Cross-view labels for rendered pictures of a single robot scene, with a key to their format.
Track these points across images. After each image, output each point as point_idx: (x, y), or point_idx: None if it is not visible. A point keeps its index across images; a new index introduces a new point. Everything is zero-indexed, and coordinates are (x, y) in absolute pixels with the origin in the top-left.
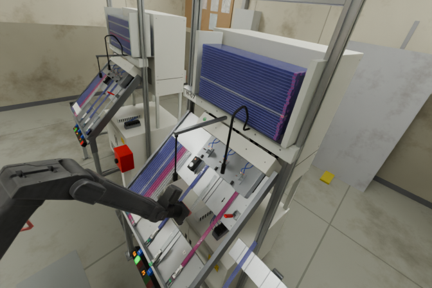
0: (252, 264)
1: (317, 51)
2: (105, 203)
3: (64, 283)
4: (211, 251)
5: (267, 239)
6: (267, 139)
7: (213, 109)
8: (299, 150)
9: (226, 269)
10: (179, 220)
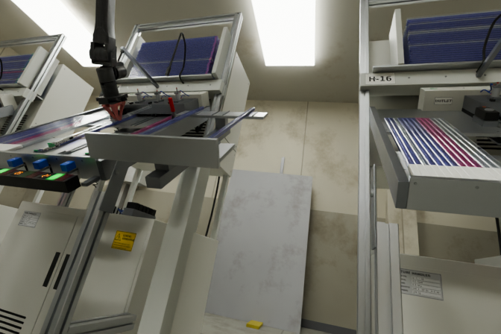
0: (202, 112)
1: None
2: None
3: None
4: (124, 218)
5: (195, 271)
6: (199, 83)
7: (143, 87)
8: (224, 85)
9: (153, 219)
10: (115, 96)
